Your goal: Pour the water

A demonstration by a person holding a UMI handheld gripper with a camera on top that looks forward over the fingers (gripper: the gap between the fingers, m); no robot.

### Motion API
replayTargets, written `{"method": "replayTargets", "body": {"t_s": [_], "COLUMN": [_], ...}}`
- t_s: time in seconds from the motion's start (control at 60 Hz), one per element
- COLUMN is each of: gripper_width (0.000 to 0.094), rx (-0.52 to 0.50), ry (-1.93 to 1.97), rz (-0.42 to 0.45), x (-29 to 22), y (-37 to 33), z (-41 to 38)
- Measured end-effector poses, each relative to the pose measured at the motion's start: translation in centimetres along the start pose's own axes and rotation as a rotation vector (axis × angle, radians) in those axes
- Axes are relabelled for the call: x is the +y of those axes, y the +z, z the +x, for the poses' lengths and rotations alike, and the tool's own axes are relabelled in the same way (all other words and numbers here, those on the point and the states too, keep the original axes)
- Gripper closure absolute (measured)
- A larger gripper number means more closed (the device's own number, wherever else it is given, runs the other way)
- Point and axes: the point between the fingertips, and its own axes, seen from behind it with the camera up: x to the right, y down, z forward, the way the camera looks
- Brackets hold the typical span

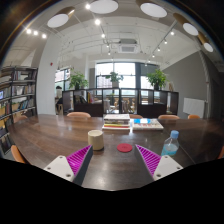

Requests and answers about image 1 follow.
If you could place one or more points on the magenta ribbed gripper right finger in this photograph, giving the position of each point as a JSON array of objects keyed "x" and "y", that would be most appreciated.
[{"x": 154, "y": 165}]

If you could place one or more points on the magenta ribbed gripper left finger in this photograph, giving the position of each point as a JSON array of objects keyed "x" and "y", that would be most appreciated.
[{"x": 73, "y": 167}]

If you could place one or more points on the clear plastic water bottle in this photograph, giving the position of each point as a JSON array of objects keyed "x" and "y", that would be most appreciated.
[{"x": 171, "y": 145}]

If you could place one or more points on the red round coaster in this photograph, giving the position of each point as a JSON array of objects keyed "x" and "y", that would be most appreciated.
[{"x": 124, "y": 147}]

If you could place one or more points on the cream ceramic cup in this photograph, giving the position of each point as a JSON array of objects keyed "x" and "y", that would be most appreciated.
[{"x": 95, "y": 139}]

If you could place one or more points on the orange chair behind table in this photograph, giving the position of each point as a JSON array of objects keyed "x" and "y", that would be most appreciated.
[{"x": 168, "y": 117}]

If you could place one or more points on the orange chair far left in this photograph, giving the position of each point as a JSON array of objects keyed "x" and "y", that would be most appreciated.
[{"x": 79, "y": 114}]

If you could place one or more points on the orange chair behind books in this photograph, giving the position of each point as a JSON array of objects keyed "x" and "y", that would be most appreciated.
[{"x": 135, "y": 116}]

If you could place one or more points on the stack of books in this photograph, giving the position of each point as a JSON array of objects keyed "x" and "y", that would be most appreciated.
[{"x": 116, "y": 122}]

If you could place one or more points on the orange chair near left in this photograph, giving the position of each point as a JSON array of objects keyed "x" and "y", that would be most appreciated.
[{"x": 16, "y": 154}]

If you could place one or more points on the orange chair rightmost back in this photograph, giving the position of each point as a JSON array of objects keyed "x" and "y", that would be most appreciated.
[{"x": 193, "y": 116}]

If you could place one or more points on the low dark shelf divider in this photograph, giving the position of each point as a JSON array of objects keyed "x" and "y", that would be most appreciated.
[{"x": 100, "y": 101}]

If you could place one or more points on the orange chair far right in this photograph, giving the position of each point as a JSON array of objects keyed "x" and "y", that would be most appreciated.
[{"x": 221, "y": 154}]

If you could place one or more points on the left potted green plant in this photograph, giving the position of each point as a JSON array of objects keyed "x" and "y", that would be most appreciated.
[{"x": 78, "y": 81}]

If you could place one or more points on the potted green plant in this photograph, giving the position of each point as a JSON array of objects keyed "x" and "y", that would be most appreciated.
[
  {"x": 78, "y": 81},
  {"x": 157, "y": 79},
  {"x": 115, "y": 78}
]

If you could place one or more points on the right potted green plant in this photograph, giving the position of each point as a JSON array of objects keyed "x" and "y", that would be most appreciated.
[{"x": 157, "y": 79}]

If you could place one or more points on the middle potted green plant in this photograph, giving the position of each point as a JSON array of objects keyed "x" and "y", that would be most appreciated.
[{"x": 115, "y": 78}]

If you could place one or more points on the dark bookshelf at left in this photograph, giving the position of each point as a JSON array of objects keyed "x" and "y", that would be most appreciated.
[{"x": 17, "y": 98}]

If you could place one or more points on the ceiling air conditioner unit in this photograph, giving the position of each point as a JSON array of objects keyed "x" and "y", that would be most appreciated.
[{"x": 127, "y": 46}]

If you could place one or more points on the white board against wall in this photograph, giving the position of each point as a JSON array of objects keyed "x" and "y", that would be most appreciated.
[{"x": 194, "y": 106}]

